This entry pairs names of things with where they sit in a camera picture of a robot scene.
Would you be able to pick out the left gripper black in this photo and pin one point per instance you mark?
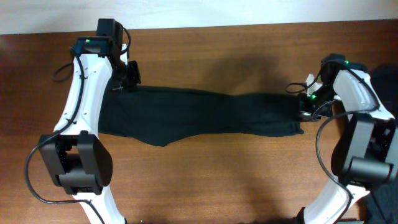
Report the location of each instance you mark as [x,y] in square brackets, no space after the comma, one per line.
[134,77]

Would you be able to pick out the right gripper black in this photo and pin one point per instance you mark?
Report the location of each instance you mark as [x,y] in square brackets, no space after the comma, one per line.
[306,114]

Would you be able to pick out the black leggings red waistband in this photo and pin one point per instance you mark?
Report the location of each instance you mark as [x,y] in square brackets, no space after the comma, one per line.
[160,115]

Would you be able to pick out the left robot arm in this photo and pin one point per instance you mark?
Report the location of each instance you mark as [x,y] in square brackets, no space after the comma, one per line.
[74,156]

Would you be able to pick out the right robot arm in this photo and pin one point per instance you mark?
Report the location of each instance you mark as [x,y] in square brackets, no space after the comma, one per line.
[365,156]

